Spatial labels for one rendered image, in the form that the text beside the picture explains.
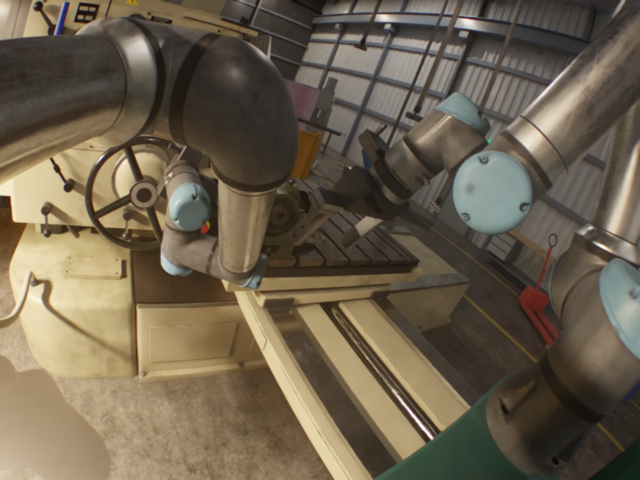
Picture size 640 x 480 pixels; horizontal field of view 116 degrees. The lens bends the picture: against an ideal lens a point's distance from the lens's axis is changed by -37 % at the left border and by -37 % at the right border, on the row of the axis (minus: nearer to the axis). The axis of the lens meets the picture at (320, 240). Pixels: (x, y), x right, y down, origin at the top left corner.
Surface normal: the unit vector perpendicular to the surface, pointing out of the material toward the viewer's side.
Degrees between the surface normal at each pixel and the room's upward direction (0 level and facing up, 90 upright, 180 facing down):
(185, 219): 90
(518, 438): 73
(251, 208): 121
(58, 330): 90
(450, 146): 100
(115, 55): 48
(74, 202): 90
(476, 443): 0
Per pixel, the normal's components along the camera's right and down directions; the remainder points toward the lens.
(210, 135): -0.07, 0.87
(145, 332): 0.48, 0.53
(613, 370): -0.66, 0.08
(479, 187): -0.51, 0.19
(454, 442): 0.35, -0.84
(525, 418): -0.77, -0.44
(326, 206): 0.39, 0.83
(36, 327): 0.09, 0.46
